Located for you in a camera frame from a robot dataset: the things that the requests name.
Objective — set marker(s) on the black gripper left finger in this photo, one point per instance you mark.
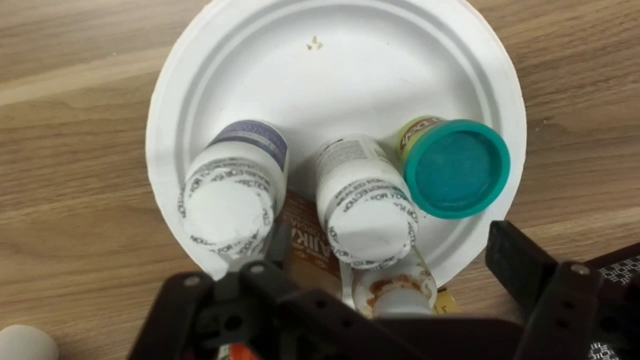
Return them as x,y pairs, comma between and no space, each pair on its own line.
266,312

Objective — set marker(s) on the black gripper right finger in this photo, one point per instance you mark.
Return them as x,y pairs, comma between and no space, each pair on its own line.
573,312

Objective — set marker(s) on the spice bottle orange cap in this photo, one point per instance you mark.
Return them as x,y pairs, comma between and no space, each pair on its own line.
308,249

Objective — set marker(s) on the white pill bottle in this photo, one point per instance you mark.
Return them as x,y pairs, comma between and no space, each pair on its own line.
366,207
231,200

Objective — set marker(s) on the teal lid dough can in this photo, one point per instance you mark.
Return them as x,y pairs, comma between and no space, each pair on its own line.
457,170

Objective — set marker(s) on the white paper plate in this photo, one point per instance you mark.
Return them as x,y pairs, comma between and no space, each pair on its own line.
333,86

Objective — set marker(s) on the white paper cup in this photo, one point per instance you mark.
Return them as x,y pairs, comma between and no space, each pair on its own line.
26,342

